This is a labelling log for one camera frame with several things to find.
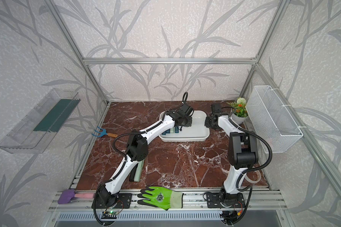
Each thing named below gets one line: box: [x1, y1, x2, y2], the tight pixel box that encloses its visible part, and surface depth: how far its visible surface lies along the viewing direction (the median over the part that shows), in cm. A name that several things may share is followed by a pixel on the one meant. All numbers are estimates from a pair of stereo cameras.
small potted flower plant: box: [225, 97, 249, 125], surface depth 98 cm
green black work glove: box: [137, 186, 184, 211], surface depth 75 cm
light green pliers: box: [134, 158, 145, 183], surface depth 82 cm
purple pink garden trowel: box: [57, 189, 95, 205], surface depth 75 cm
